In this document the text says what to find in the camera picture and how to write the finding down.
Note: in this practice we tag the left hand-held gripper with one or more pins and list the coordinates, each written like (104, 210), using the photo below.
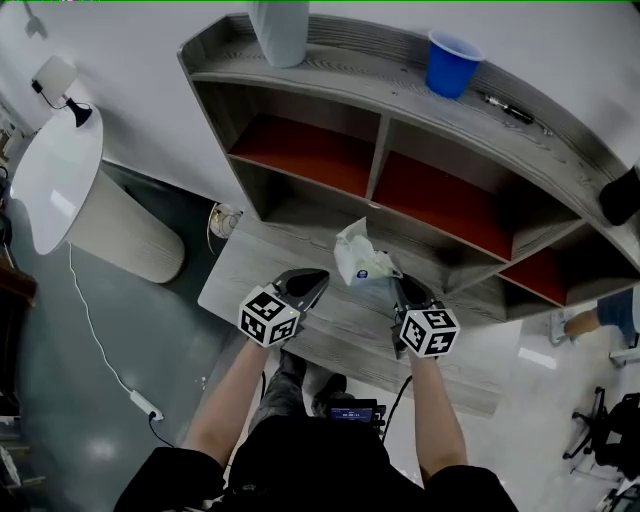
(267, 317)

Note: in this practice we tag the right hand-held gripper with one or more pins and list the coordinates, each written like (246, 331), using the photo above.
(430, 332)

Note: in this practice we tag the white tissues pack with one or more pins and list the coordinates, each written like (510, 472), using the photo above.
(355, 255)

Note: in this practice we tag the person's left forearm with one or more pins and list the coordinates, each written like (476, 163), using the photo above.
(225, 405)

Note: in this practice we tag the person's right forearm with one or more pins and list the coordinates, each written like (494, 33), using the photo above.
(437, 420)

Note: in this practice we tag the grey wooden desk with shelves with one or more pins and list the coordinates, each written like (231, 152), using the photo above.
(280, 270)

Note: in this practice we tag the person's left leg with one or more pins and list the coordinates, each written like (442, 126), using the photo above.
(287, 385)

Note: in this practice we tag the person's leg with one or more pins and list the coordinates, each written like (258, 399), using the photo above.
(287, 385)
(330, 390)

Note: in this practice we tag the person's right leg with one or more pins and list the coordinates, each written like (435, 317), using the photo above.
(330, 390)

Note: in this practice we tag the black chest-mounted screen device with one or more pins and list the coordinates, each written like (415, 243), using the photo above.
(352, 412)

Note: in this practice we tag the person's black shirt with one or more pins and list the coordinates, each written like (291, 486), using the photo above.
(310, 465)

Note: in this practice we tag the white power strip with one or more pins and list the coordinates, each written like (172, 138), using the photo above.
(145, 402)

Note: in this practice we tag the black pen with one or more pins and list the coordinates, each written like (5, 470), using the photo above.
(517, 115)

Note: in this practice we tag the blue plastic cup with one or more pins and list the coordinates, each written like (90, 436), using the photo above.
(450, 70)

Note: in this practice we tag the cola bottle with red label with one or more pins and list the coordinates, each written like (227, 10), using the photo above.
(620, 200)

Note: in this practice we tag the tall white cup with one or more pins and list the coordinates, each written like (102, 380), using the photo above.
(282, 35)

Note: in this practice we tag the black office chair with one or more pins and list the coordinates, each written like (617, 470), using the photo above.
(620, 435)

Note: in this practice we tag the dark brown wooden furniture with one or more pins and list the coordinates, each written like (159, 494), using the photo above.
(15, 300)

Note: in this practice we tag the white shade table lamp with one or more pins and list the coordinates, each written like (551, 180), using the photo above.
(55, 75)

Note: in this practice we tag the white pedestal table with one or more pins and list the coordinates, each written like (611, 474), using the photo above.
(125, 235)

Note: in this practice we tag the white metal frame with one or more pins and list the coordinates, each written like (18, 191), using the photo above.
(625, 356)

